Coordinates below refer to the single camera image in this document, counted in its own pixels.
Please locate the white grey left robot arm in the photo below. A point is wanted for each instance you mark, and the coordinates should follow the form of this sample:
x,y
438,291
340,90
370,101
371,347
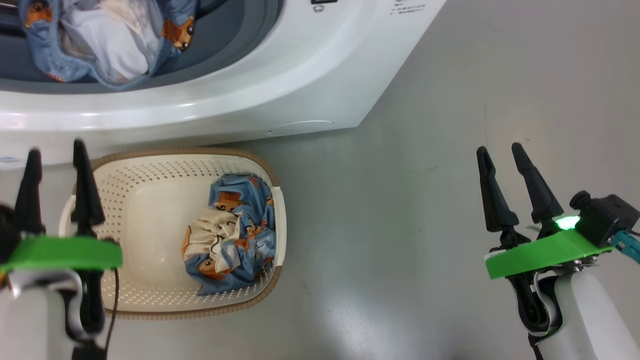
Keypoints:
x,y
30,325

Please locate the white washing machine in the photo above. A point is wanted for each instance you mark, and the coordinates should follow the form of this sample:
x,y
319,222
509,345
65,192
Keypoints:
x,y
300,65

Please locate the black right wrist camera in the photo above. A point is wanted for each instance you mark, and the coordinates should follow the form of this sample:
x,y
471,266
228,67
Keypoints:
x,y
605,215

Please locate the teal right camera connector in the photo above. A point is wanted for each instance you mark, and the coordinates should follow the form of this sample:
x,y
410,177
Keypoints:
x,y
627,245

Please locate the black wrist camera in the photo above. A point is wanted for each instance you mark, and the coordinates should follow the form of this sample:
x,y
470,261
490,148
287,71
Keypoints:
x,y
7,230
605,215

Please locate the black door latch socket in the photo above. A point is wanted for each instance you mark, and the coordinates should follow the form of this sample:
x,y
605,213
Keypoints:
x,y
324,1

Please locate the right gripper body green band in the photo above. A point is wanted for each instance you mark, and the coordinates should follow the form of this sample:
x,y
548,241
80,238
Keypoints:
x,y
540,255

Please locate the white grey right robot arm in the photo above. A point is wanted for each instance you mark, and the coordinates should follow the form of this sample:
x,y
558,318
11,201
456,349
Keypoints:
x,y
590,320

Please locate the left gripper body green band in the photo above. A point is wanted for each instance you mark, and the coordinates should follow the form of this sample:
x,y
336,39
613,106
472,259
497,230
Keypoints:
x,y
65,252

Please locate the round white filter cover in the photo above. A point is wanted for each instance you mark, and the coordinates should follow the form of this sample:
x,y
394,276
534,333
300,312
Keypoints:
x,y
302,126

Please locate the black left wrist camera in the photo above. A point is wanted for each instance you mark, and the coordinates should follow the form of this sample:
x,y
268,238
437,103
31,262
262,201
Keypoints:
x,y
7,230

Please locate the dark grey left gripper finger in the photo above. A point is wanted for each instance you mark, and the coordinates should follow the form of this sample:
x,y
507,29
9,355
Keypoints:
x,y
86,200
31,200

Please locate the blue cartoon print garment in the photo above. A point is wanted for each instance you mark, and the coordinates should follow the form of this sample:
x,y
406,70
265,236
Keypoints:
x,y
45,55
252,200

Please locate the cream perforated laundry basket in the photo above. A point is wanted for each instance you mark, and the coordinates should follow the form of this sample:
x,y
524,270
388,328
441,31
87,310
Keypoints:
x,y
150,220

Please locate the printed text warning label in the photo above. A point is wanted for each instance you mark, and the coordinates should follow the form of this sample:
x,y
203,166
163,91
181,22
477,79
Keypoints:
x,y
409,7

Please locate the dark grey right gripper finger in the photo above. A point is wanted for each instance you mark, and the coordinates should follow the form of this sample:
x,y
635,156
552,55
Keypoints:
x,y
542,195
495,200

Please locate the grey rubber door seal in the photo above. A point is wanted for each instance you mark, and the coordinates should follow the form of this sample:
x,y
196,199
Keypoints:
x,y
220,45

